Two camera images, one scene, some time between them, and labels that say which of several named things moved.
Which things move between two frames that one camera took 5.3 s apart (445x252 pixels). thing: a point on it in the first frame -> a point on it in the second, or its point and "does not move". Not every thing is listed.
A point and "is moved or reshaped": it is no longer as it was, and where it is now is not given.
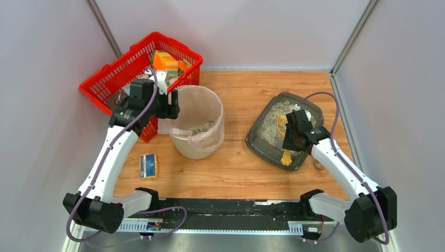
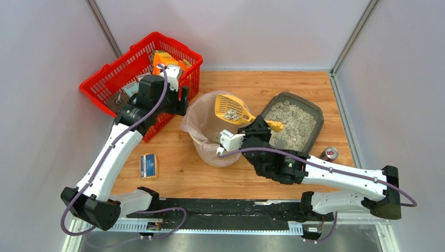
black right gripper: [288, 128] -> [256, 135]
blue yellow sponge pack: [148, 165] does not move
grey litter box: [265, 135] does not move
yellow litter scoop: [282, 123] -> [230, 109]
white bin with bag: [199, 131] is moved or reshaped
